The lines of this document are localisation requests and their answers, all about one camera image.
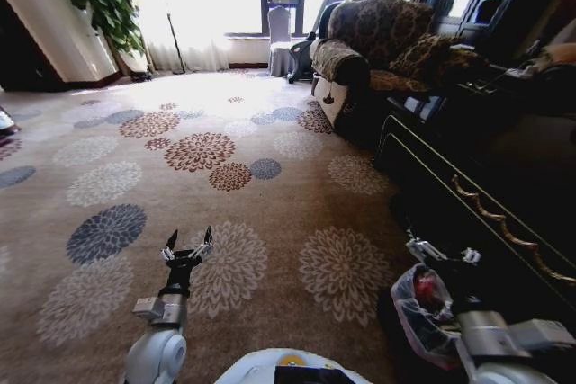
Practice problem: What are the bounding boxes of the dark cabinet with gold trim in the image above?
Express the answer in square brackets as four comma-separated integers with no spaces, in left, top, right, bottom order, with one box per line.
[372,82,576,313]

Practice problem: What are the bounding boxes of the translucent plastic bin bag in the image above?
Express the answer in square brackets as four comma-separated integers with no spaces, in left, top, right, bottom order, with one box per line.
[389,262,464,371]

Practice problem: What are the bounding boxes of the grey exercise machine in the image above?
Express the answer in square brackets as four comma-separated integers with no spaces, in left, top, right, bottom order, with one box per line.
[286,0,347,85]

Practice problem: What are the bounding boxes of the white robot front shell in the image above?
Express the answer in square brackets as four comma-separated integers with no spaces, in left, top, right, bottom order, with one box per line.
[212,347,375,384]

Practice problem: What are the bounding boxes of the white and red object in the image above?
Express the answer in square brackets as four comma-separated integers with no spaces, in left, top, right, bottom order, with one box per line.
[0,105,22,137]

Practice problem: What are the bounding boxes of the black trash bin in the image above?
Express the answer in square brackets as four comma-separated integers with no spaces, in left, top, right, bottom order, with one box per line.
[376,284,464,384]

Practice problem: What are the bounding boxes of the brown patterned armchair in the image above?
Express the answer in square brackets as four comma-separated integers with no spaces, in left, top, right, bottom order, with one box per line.
[309,0,491,138]

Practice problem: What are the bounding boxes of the white covered chair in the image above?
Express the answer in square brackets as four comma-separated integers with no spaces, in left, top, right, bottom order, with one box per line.
[266,5,294,77]

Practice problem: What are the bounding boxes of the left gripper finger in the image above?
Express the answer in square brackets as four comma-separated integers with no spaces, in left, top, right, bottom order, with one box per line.
[159,228,180,264]
[190,225,214,263]

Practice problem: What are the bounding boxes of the white sheer curtain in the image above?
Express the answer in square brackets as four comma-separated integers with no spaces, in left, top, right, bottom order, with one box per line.
[112,0,231,73]

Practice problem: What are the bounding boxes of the brown patterned cushion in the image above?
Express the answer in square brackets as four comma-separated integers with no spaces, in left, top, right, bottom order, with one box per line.
[388,32,491,89]

